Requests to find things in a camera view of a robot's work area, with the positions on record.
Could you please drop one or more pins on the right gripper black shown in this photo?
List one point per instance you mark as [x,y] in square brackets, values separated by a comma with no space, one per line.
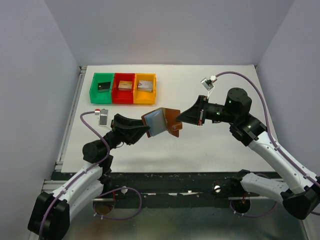
[195,114]

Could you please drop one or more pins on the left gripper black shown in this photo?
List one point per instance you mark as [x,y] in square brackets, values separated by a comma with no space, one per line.
[131,129]

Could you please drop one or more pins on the brown leather card holder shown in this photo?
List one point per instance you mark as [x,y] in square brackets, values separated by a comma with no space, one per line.
[162,120]

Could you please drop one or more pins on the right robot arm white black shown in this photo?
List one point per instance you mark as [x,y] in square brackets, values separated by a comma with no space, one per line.
[299,193]

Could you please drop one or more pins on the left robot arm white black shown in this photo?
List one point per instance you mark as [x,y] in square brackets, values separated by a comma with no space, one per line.
[53,212]

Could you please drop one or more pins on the tan card stack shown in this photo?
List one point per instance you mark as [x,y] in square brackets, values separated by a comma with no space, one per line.
[125,85]

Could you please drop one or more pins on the silver card stack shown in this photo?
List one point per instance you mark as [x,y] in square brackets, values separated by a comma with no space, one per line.
[145,86]

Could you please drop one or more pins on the red plastic bin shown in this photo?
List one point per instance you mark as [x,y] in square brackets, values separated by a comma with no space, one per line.
[122,97]

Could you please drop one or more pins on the orange plastic bin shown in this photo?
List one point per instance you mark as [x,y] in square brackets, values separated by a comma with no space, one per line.
[144,98]

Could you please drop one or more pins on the green plastic bin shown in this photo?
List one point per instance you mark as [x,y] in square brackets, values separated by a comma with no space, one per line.
[100,98]

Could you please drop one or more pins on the left white knob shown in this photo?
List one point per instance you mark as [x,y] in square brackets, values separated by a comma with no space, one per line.
[124,191]

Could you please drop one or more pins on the white knob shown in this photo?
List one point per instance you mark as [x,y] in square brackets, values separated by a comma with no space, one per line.
[217,188]
[124,191]

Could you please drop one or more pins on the right white knob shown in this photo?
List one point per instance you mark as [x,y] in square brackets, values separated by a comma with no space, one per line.
[217,188]

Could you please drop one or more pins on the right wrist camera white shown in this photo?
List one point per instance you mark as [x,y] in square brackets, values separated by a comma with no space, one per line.
[208,83]

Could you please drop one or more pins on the aluminium frame rail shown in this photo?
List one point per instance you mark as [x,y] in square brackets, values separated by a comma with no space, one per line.
[55,174]

